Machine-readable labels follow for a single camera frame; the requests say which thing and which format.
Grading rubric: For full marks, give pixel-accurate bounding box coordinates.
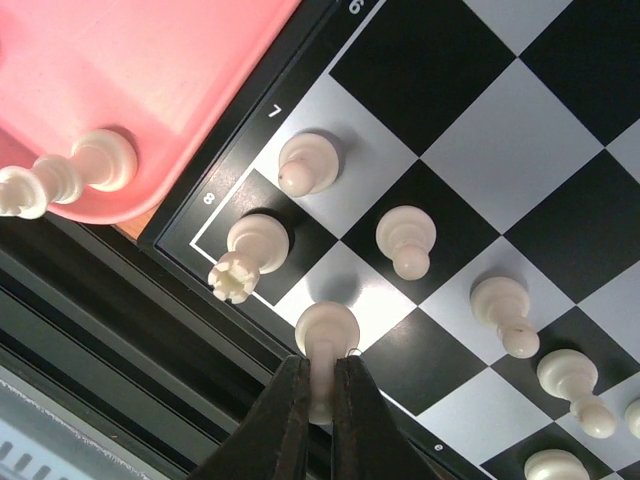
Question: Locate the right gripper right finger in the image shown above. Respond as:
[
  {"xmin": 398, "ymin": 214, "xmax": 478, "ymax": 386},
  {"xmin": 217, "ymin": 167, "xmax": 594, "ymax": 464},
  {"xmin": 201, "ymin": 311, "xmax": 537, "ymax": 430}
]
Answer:
[{"xmin": 331, "ymin": 356, "xmax": 439, "ymax": 480}]

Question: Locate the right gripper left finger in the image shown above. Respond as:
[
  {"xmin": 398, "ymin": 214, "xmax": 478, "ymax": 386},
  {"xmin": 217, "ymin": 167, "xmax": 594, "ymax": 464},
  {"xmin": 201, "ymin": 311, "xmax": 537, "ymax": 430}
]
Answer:
[{"xmin": 189, "ymin": 356, "xmax": 311, "ymax": 480}]

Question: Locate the white chess piece twelve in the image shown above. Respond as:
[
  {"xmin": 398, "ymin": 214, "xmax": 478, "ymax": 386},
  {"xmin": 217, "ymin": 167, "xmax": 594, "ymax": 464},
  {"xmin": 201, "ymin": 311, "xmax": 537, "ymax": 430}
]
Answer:
[{"xmin": 295, "ymin": 301, "xmax": 360, "ymax": 425}]

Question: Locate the white chess piece thirteen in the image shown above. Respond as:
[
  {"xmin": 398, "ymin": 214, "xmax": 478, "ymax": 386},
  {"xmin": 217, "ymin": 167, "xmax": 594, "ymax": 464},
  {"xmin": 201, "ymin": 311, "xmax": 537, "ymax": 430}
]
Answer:
[{"xmin": 523, "ymin": 449, "xmax": 590, "ymax": 480}]

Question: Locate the white chess pawn three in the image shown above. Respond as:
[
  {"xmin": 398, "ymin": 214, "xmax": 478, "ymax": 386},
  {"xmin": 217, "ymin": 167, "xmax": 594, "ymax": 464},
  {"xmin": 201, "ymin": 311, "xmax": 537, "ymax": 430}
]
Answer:
[{"xmin": 470, "ymin": 276, "xmax": 540, "ymax": 359}]

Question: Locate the white chess piece eleven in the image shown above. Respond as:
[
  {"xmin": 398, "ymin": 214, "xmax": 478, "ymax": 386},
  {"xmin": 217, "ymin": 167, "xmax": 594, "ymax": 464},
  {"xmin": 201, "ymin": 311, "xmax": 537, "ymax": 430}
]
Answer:
[{"xmin": 208, "ymin": 214, "xmax": 290, "ymax": 304}]

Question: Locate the white chess pawn six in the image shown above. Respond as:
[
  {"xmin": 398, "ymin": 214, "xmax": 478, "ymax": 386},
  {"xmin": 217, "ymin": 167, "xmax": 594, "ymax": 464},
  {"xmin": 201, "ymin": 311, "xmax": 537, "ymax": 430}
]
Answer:
[{"xmin": 536, "ymin": 349, "xmax": 617, "ymax": 439}]

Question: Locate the white chess pawn two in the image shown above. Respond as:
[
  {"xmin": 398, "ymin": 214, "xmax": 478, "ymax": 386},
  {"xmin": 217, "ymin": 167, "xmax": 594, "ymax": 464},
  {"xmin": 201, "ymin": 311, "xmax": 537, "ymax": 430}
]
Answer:
[{"xmin": 624, "ymin": 398, "xmax": 640, "ymax": 438}]

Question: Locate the white pawn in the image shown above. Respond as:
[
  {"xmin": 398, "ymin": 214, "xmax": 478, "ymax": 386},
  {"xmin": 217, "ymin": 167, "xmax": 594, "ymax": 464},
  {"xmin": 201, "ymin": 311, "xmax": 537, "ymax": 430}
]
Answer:
[{"xmin": 278, "ymin": 133, "xmax": 340, "ymax": 198}]

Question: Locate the white chess piece fourteen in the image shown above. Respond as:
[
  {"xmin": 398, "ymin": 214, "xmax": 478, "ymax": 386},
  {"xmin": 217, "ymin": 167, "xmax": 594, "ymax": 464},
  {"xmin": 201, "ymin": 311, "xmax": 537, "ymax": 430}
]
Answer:
[{"xmin": 1, "ymin": 129, "xmax": 138, "ymax": 220}]

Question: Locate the black white chessboard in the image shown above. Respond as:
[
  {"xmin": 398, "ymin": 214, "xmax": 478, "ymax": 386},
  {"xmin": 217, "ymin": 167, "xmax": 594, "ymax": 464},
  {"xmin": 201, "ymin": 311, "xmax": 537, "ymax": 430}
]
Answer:
[{"xmin": 143, "ymin": 1, "xmax": 639, "ymax": 479}]

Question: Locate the pink plastic tray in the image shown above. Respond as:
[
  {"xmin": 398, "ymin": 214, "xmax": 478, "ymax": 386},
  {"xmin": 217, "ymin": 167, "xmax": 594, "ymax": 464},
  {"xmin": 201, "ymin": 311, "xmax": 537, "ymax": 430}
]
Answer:
[{"xmin": 1, "ymin": 1, "xmax": 297, "ymax": 225}]

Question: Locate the black aluminium frame rail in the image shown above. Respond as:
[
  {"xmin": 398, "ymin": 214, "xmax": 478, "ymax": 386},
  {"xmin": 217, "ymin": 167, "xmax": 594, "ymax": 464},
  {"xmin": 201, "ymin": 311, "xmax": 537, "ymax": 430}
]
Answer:
[{"xmin": 1, "ymin": 215, "xmax": 289, "ymax": 479}]

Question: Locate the light blue cable duct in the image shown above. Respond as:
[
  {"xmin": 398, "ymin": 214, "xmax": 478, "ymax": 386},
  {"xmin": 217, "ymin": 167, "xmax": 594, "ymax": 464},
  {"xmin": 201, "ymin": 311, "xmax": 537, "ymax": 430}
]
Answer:
[{"xmin": 1, "ymin": 380, "xmax": 165, "ymax": 479}]

